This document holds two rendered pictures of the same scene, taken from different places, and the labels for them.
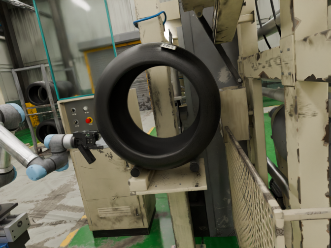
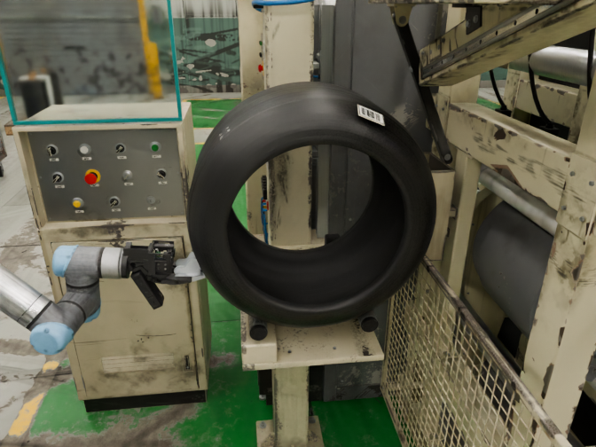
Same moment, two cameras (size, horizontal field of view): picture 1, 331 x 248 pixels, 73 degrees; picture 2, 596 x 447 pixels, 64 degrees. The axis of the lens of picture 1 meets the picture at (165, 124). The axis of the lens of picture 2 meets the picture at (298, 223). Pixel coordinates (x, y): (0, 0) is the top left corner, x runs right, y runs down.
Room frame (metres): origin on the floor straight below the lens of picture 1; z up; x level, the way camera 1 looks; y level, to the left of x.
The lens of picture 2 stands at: (0.03, 0.35, 1.64)
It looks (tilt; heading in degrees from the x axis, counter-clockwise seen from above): 24 degrees down; 344
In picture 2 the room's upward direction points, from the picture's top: straight up
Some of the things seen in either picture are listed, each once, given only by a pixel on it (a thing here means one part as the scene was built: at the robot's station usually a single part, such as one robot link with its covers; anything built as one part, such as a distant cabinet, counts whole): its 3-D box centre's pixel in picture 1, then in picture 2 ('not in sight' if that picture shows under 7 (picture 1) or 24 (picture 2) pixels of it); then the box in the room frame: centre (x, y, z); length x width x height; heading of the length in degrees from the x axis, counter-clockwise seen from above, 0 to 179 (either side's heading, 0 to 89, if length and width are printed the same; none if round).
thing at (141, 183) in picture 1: (145, 170); (256, 313); (1.16, 0.15, 0.84); 0.36 x 0.09 x 0.06; 171
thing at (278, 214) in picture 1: (245, 221); (438, 408); (0.86, -0.28, 0.65); 0.90 x 0.02 x 0.70; 171
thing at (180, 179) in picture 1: (171, 173); (305, 320); (1.14, 0.01, 0.80); 0.37 x 0.36 x 0.02; 81
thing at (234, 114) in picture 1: (231, 112); (414, 206); (1.29, -0.40, 1.05); 0.20 x 0.15 x 0.30; 171
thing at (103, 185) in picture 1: (113, 162); (134, 262); (1.95, 0.53, 0.63); 0.56 x 0.41 x 1.27; 81
